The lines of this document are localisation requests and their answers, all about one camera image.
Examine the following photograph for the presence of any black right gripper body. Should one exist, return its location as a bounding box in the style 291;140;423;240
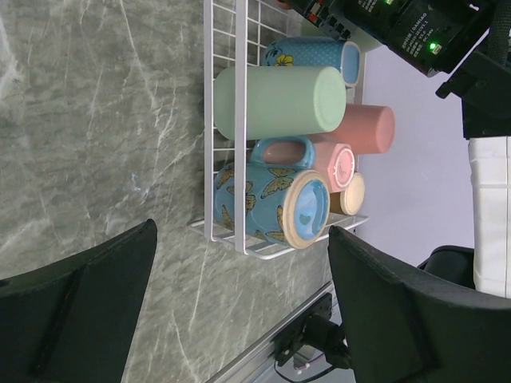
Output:
285;0;491;77

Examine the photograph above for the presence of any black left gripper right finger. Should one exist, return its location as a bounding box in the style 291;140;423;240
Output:
328;227;510;382

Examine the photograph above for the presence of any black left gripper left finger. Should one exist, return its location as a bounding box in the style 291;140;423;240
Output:
1;219;157;382

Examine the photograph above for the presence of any blue mug grey interior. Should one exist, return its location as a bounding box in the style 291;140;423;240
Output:
261;37;361;88

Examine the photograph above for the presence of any coral pink tumbler cup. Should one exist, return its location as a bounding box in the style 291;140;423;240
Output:
331;104;396;155

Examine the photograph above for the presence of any steel and brown cup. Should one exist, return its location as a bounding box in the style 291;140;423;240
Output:
330;172;366;215

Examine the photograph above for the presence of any pink faceted mug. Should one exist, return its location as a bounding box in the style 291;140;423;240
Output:
308;135;355;193

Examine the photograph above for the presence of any blue butterfly mug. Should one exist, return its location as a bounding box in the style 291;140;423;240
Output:
212;135;331;251

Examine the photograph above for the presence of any green tumbler cup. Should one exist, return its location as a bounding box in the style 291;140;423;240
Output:
213;65;347;141

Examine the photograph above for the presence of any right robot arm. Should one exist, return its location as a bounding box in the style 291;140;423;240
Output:
281;1;510;298

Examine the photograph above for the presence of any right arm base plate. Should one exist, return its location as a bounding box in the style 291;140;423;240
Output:
272;293;352;382

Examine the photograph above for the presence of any aluminium rail frame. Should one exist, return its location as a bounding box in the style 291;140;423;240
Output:
207;282;334;383

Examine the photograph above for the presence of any white wire dish rack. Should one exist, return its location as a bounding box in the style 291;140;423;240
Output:
192;1;343;260

